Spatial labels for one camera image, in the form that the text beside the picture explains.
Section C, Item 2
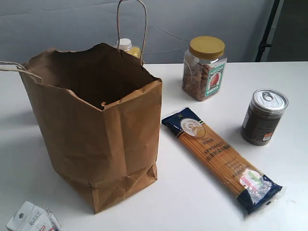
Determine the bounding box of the white plastic packet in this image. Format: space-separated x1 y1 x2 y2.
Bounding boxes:
6 201 64 231

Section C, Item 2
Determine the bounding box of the spaghetti packet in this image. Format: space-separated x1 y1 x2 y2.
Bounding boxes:
162 107 285 214

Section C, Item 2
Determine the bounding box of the brown paper bag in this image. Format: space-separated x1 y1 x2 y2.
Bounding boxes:
14 43 162 213

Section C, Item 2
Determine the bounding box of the black stand pole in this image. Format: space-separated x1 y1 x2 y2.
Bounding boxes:
255 0 281 62

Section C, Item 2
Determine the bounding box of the metal pull-tab can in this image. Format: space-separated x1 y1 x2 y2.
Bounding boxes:
241 89 288 146

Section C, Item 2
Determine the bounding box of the clear jar yellow lid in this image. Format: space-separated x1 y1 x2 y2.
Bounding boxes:
182 36 227 101

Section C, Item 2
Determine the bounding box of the bottle with white cap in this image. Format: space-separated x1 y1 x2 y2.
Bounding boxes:
119 38 141 58

